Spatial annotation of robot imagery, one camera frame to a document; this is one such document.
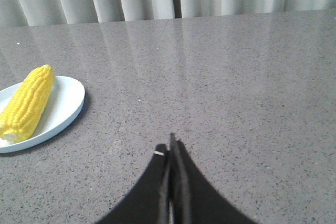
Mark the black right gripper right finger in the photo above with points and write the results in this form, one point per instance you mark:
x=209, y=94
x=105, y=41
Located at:
x=194, y=199

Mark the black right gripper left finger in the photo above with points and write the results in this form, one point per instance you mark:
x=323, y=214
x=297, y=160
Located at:
x=148, y=200

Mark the light blue round plate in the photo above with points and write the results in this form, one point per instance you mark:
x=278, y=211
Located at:
x=64, y=105

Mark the yellow corn cob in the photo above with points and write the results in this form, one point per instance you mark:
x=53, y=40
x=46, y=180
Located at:
x=22, y=114

